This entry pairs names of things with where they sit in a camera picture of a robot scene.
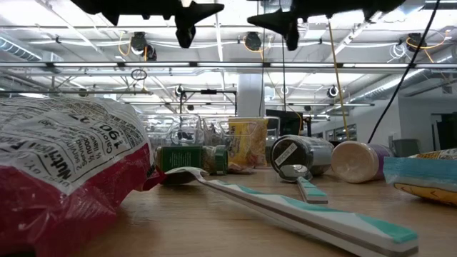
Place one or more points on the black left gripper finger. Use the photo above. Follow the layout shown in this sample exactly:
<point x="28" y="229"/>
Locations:
<point x="203" y="13"/>
<point x="209" y="6"/>

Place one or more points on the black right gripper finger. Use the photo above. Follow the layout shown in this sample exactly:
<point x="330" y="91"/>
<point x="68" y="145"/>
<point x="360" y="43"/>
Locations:
<point x="273" y="25"/>
<point x="271" y="16"/>

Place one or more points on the yellow Maruchan ramen packet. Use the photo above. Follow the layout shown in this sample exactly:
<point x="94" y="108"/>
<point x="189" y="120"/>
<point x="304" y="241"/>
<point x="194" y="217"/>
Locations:
<point x="248" y="142"/>

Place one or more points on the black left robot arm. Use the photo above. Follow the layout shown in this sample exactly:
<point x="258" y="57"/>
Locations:
<point x="125" y="7"/>

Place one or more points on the white pillar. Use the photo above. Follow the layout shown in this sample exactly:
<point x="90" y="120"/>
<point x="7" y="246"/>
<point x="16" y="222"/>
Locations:
<point x="250" y="93"/>

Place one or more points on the green spice jar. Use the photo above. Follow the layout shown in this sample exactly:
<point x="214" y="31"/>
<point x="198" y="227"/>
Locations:
<point x="182" y="157"/>

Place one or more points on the purple label spice jar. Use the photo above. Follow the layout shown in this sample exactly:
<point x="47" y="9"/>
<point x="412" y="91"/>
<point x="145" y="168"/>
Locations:
<point x="357" y="162"/>

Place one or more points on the grey chair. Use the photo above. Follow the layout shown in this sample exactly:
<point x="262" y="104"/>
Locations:
<point x="405" y="147"/>

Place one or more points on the red ramen packet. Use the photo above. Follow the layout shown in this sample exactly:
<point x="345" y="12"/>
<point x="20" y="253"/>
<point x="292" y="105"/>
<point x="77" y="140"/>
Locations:
<point x="53" y="160"/>

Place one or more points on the blue ramen packet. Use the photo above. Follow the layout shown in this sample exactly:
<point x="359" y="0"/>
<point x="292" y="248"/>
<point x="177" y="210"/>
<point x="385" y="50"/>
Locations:
<point x="421" y="171"/>

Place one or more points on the silver ceiling duct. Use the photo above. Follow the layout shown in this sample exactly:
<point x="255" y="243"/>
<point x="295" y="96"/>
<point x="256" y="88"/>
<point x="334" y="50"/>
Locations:
<point x="18" y="50"/>
<point x="392" y="84"/>

